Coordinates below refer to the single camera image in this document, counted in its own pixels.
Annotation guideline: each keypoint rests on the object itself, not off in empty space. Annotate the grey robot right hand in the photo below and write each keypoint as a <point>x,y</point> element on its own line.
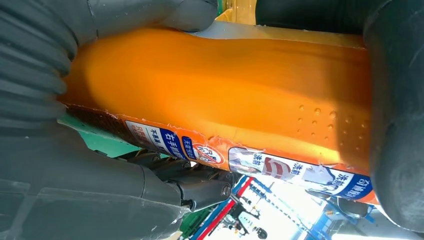
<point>82,205</point>

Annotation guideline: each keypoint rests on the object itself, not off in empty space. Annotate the green plastic crate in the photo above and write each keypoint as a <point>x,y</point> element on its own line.
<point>195,222</point>

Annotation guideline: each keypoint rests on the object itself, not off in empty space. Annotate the blue shelf cart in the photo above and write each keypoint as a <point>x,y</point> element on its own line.
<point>212,218</point>

